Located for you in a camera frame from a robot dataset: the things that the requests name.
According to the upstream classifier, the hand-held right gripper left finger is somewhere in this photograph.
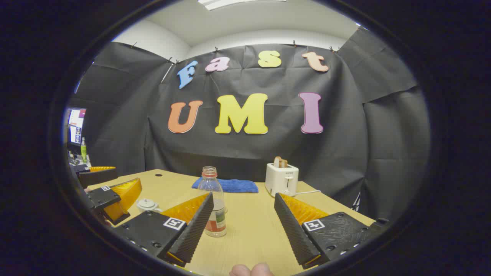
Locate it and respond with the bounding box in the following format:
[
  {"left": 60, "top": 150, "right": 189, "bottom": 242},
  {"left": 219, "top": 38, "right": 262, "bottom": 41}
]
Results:
[{"left": 111, "top": 192, "right": 214, "bottom": 268}]

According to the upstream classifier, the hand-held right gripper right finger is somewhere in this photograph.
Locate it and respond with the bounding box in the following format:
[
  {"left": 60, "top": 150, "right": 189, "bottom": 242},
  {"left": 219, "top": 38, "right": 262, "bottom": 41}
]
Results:
[{"left": 274, "top": 193, "right": 390, "bottom": 270}]

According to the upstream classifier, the clear plastic water bottle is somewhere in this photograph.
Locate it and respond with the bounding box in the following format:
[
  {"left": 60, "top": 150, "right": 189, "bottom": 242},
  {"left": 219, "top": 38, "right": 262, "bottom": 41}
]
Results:
[{"left": 198, "top": 166, "right": 227, "bottom": 238}]

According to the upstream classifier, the white teacup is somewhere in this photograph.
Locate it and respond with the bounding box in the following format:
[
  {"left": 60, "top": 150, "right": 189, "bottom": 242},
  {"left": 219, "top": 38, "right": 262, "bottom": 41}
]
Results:
[{"left": 136, "top": 199, "right": 162, "bottom": 214}]

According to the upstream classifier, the white toaster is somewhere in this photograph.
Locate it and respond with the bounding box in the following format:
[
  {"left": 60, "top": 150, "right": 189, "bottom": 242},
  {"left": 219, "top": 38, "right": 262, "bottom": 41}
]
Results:
[{"left": 265, "top": 163, "right": 300, "bottom": 198}]

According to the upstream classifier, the computer monitor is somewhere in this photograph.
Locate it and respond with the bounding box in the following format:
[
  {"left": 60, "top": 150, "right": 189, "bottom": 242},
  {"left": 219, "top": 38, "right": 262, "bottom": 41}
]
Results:
[{"left": 67, "top": 108, "right": 87, "bottom": 146}]

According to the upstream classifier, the blue towel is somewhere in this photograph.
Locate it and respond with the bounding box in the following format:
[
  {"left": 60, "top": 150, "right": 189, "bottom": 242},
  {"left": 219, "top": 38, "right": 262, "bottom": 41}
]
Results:
[{"left": 192, "top": 177, "right": 259, "bottom": 194}]

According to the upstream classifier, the black backdrop cloth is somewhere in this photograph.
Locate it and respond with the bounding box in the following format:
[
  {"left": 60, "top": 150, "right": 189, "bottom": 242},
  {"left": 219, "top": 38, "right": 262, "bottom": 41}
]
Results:
[{"left": 70, "top": 27, "right": 431, "bottom": 222}]

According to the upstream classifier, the ceiling light panel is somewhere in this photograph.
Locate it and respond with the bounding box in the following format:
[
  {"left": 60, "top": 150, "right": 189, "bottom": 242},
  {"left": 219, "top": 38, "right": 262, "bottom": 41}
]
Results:
[{"left": 197, "top": 0, "right": 287, "bottom": 11}]

